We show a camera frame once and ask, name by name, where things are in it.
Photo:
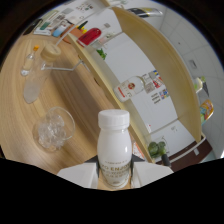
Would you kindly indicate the white tray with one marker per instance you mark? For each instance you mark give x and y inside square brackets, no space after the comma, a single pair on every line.
[45,27]

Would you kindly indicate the clear glass with ice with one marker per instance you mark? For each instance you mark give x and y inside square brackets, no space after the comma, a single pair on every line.
[53,131]

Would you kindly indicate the clear bottle wooden cap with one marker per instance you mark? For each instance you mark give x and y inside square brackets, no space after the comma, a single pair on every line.
[38,80]

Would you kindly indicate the glass jar of limes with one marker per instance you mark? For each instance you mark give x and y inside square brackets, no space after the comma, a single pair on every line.
[156,149]

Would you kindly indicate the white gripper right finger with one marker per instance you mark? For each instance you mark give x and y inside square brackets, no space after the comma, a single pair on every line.
[153,173]

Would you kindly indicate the red poster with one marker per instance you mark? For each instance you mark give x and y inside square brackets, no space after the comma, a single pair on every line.
[157,83]

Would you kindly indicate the multicolour poster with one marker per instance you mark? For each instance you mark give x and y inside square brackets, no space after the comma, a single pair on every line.
[164,94]

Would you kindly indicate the black yellow snack bag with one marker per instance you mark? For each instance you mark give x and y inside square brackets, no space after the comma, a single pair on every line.
[145,12]

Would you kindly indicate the dark cylinder muddler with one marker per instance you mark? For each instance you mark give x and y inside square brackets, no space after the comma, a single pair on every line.
[166,160]

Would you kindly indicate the clear bottle green cap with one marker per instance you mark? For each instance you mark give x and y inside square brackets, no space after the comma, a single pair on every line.
[201,86]

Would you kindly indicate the blue yellow poster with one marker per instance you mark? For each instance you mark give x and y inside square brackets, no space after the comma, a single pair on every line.
[154,74]

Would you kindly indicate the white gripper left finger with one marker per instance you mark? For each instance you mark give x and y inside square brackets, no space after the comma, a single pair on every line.
[78,175]

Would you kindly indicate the black handbag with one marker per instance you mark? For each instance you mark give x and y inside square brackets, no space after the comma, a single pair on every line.
[31,27]

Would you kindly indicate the yellow green snack bag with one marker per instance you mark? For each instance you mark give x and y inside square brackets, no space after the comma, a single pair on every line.
[206,111]

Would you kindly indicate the green leafy plant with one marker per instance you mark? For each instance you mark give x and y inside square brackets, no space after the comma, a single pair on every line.
[101,54]

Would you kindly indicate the red liquid glass bottle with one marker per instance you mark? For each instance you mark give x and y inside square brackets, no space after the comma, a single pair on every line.
[90,36]

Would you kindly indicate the white milk bottle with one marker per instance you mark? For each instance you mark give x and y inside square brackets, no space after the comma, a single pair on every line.
[114,146]

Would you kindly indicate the white-framed wooden shelf rack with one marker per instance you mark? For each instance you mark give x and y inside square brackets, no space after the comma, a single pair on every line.
[160,66]

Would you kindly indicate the brown door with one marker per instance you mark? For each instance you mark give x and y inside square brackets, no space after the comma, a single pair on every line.
[186,155]

